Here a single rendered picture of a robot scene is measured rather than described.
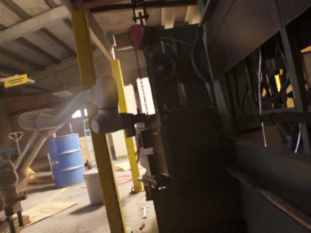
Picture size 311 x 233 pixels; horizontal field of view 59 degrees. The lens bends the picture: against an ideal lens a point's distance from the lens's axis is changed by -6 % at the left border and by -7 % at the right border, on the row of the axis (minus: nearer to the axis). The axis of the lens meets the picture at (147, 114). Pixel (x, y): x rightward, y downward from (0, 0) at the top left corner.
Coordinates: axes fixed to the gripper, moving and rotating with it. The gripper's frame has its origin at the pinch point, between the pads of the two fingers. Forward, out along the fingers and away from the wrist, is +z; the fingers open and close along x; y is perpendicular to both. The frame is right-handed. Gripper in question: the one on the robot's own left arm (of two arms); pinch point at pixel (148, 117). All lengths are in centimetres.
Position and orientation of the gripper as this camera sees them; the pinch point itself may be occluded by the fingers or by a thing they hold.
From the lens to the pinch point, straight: 168.0
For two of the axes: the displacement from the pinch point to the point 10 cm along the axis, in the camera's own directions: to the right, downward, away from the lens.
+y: -1.9, -9.8, 0.3
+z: 6.9, -1.0, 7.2
